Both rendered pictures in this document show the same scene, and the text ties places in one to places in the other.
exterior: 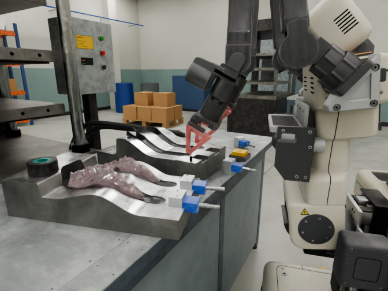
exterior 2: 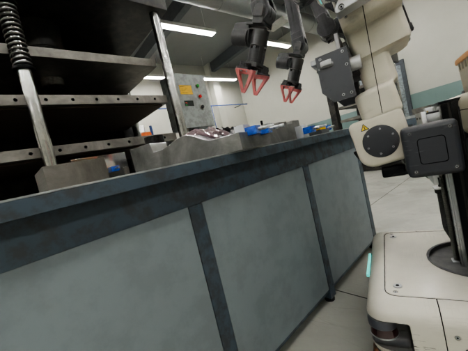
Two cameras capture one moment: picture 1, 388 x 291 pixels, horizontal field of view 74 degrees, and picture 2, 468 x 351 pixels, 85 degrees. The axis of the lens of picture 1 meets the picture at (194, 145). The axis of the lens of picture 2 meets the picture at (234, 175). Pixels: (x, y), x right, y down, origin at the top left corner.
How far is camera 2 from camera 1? 50 cm
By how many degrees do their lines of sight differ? 21
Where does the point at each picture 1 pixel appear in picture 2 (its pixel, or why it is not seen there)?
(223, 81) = (255, 30)
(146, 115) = not seen: hidden behind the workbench
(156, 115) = not seen: hidden behind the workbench
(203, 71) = (241, 30)
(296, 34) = not seen: outside the picture
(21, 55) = (143, 99)
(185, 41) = (286, 105)
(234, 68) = (258, 14)
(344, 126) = (376, 39)
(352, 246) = (408, 131)
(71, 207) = (170, 152)
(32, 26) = (162, 126)
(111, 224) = (196, 155)
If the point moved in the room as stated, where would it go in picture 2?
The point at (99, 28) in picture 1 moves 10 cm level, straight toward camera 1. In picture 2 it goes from (195, 79) to (193, 74)
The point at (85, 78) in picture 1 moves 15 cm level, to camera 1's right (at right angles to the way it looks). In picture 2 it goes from (189, 115) to (207, 110)
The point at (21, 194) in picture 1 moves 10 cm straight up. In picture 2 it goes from (142, 155) to (135, 131)
